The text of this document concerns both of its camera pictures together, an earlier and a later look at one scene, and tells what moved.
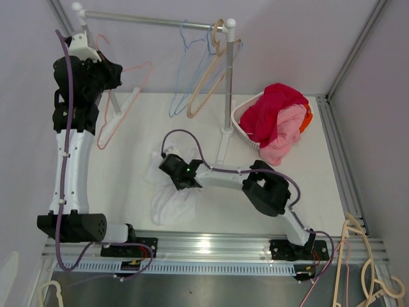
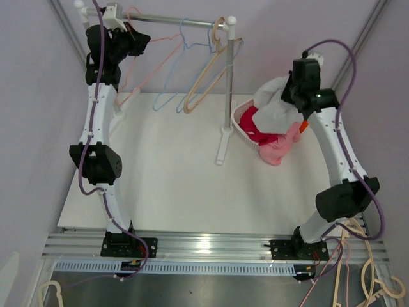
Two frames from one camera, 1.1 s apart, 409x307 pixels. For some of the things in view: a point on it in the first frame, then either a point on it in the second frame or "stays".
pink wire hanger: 149,64 -> 134,58
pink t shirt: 289,119 stays
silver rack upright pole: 231,23 stays
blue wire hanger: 182,68 -> 155,107
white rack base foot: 226,131 stays
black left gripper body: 100,77 -> 124,44
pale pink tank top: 170,205 -> 273,113
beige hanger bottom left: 41,300 stays
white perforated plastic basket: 236,118 stays
